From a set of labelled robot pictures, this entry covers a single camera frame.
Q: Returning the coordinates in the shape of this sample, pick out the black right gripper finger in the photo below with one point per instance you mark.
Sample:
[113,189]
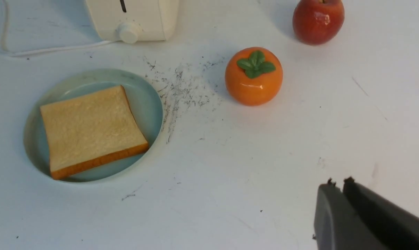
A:
[394,227]
[337,225]

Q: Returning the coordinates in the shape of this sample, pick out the toast slice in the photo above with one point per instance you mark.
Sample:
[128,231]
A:
[90,131]

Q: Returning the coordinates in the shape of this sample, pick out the white two-slot toaster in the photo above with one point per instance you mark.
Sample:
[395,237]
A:
[131,21]

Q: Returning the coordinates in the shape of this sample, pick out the orange persimmon with green leaf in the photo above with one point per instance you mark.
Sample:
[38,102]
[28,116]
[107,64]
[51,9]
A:
[253,76]

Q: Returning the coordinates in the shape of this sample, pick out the red apple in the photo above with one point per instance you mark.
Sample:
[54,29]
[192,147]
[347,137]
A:
[316,22]

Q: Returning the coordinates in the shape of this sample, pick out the light blue-green plate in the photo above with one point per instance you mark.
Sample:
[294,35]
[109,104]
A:
[145,103]

